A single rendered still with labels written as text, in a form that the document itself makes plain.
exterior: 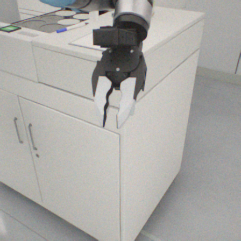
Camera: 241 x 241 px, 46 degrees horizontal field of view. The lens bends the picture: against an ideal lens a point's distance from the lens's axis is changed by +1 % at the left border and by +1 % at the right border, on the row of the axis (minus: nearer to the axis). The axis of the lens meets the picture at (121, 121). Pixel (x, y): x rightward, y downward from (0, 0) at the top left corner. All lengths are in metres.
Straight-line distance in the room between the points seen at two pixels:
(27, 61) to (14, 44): 0.07
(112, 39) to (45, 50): 0.49
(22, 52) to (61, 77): 0.17
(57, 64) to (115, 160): 0.36
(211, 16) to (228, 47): 0.33
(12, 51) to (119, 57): 0.59
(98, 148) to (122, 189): 0.17
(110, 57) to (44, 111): 0.58
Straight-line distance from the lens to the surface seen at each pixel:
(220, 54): 2.92
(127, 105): 0.47
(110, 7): 0.65
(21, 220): 1.64
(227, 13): 2.82
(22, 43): 0.99
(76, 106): 0.92
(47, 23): 1.38
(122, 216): 1.14
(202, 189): 1.75
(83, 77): 0.85
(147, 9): 0.58
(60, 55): 0.88
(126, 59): 0.51
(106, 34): 0.45
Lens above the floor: 1.25
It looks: 34 degrees down
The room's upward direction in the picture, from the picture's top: straight up
